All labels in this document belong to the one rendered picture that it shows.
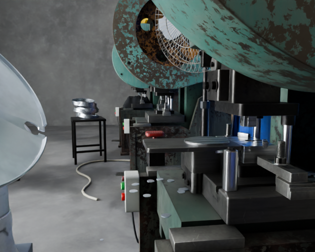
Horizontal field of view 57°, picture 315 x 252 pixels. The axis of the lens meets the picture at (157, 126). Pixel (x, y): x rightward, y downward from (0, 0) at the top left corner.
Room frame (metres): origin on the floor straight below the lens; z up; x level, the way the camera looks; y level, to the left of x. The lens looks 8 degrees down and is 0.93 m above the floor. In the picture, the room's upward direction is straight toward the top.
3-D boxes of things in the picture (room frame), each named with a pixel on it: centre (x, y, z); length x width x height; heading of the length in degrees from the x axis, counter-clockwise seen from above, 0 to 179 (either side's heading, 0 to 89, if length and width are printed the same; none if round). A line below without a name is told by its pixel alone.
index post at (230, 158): (0.62, -0.16, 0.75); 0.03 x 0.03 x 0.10; 8
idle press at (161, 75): (2.58, -0.39, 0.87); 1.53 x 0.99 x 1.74; 96
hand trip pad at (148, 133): (1.11, 0.01, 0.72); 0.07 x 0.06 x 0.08; 98
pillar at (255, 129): (0.90, -0.31, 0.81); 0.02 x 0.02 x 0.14
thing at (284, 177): (0.65, -0.29, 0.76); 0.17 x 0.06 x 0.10; 8
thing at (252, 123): (0.81, -0.25, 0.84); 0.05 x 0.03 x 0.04; 8
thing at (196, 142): (0.79, -0.09, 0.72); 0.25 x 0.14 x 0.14; 98
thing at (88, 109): (3.71, 0.90, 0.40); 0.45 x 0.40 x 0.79; 20
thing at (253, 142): (0.81, -0.26, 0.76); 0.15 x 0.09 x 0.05; 8
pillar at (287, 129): (0.74, -0.33, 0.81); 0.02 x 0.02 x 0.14
